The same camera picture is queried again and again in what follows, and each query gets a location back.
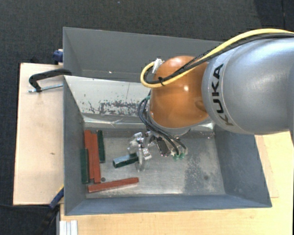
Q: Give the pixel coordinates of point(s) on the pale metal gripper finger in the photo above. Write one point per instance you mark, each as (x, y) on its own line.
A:
(136, 141)
(145, 154)

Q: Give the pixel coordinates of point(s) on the dark green block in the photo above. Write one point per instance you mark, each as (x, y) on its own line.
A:
(84, 167)
(123, 160)
(101, 146)

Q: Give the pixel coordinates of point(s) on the red-brown flat block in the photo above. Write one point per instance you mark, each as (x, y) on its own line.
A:
(87, 146)
(96, 161)
(113, 185)

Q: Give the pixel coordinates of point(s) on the grey metal bin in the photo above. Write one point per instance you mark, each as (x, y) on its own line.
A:
(202, 174)

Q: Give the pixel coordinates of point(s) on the pale wood flat board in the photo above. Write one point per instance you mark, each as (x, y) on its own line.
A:
(38, 135)

